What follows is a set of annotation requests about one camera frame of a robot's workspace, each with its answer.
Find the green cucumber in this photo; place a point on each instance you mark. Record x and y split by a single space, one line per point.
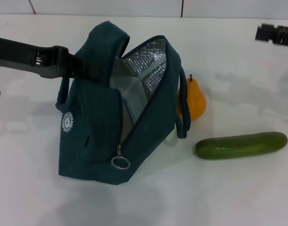
240 146

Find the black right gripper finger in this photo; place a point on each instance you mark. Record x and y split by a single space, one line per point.
264 33

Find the dark teal insulated lunch bag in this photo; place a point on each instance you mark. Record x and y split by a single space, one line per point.
92 129

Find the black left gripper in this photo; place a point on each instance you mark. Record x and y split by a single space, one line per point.
17 53

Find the orange yellow pear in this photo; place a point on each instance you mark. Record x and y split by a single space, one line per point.
197 101

